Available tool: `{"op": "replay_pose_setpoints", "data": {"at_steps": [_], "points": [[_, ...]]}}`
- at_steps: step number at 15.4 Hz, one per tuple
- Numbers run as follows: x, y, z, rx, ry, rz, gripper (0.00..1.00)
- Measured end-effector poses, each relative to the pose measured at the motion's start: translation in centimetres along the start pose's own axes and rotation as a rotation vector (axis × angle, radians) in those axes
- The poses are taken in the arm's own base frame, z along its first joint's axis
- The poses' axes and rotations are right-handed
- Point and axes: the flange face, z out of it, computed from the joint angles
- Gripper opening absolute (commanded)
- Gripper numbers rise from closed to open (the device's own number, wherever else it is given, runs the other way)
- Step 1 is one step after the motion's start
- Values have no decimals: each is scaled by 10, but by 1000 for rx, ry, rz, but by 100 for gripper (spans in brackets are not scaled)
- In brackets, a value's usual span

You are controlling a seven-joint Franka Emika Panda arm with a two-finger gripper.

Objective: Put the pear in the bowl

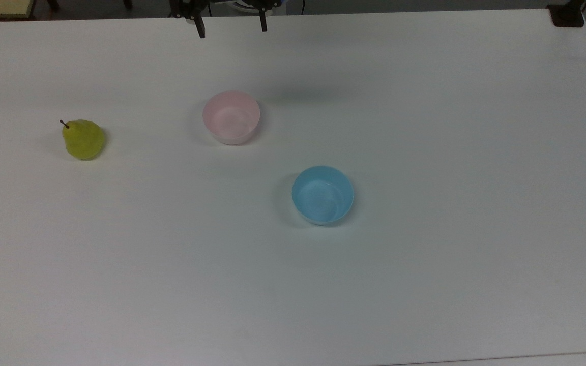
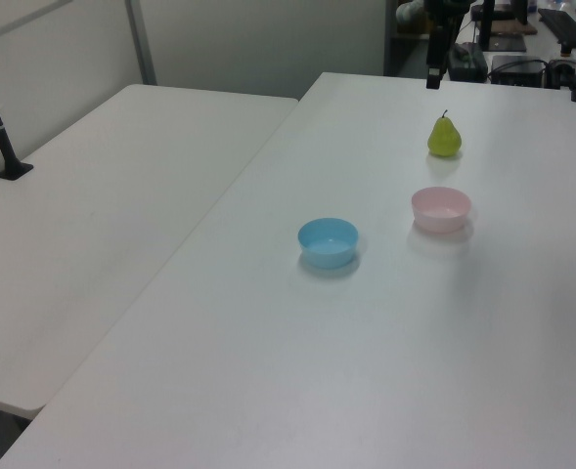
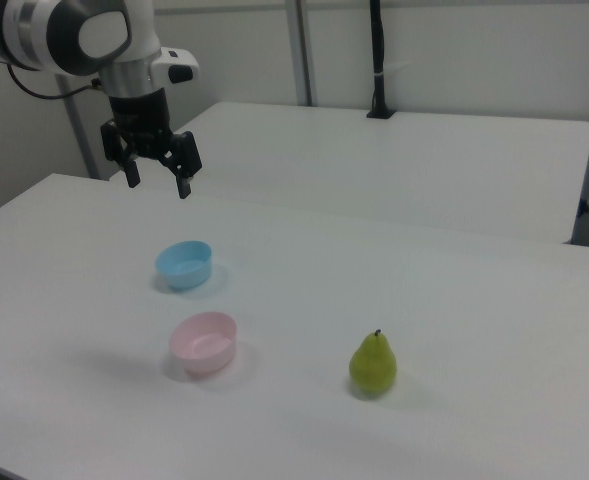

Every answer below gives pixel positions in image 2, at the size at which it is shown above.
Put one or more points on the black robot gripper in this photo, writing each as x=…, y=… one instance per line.
x=440, y=34

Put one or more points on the pink plastic bowl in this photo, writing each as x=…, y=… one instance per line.
x=440, y=209

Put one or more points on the green pear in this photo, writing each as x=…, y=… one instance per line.
x=444, y=139

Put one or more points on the brown cork mat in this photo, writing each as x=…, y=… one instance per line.
x=512, y=27

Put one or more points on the blue plastic bowl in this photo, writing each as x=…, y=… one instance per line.
x=327, y=243

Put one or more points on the dark green device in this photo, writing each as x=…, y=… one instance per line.
x=468, y=61

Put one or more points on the black monitor stand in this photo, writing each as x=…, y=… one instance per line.
x=500, y=43

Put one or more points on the white side table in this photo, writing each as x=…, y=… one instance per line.
x=97, y=234

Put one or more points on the black keyboard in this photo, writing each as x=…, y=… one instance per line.
x=563, y=25

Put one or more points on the black electronics box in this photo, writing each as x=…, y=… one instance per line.
x=517, y=69

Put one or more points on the grey partition post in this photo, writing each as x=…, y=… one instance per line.
x=142, y=41

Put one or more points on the pale green plush object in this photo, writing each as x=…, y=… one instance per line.
x=409, y=12

